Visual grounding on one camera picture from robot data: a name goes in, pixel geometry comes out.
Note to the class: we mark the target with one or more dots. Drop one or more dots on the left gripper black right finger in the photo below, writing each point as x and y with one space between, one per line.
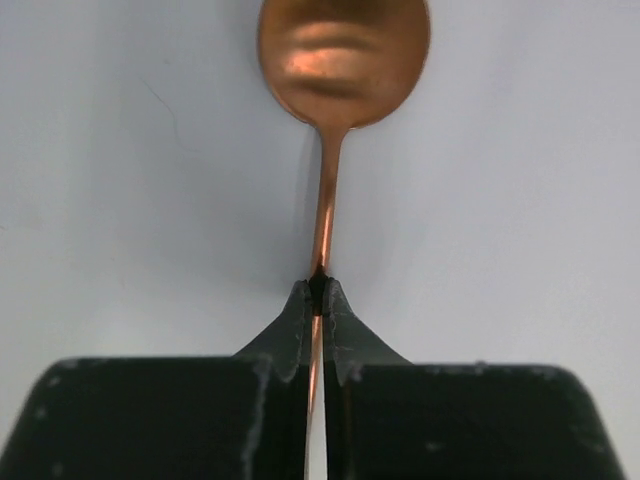
349 347

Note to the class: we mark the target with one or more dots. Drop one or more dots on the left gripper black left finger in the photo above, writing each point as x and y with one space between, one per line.
275 446

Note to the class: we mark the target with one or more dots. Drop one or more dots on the copper spoon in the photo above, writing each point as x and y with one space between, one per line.
337 66

